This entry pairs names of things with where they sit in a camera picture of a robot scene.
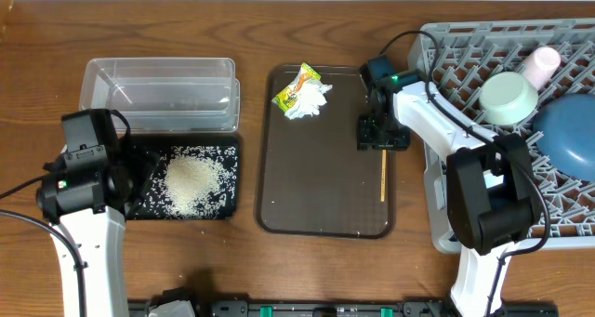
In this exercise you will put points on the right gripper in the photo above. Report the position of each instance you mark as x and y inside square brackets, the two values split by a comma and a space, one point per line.
[366, 136]

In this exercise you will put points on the wooden chopstick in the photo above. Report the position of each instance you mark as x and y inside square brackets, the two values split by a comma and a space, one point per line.
[383, 176]

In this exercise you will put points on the white napkin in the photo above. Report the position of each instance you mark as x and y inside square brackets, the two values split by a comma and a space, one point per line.
[310, 98]

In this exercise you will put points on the yellow green snack wrapper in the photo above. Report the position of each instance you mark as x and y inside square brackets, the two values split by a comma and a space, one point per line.
[288, 97]

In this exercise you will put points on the mint green bowl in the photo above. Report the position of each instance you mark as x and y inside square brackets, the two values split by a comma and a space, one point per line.
[507, 98]

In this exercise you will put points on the pink cup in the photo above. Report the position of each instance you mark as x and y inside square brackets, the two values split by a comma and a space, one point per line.
[539, 66]

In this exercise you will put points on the dark blue plate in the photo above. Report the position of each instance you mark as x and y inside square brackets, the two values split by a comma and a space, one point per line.
[567, 125]

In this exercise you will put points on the white rice pile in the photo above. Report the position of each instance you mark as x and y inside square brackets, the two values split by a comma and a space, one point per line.
[190, 184]

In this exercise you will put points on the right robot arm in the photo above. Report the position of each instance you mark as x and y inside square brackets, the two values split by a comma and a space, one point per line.
[491, 199]

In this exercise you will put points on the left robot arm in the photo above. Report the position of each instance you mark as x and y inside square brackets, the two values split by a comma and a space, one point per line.
[86, 196]

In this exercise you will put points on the grey dishwasher rack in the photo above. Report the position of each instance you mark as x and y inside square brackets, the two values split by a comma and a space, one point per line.
[465, 54]

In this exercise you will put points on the black waste tray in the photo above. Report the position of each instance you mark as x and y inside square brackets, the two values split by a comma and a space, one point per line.
[228, 140]

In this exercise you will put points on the brown serving tray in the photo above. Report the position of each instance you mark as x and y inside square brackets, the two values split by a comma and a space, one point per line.
[312, 179]

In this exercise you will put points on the clear plastic bin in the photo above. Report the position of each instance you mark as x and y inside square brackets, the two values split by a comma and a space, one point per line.
[161, 95]

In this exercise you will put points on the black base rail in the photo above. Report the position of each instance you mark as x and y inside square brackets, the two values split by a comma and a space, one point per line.
[184, 302]

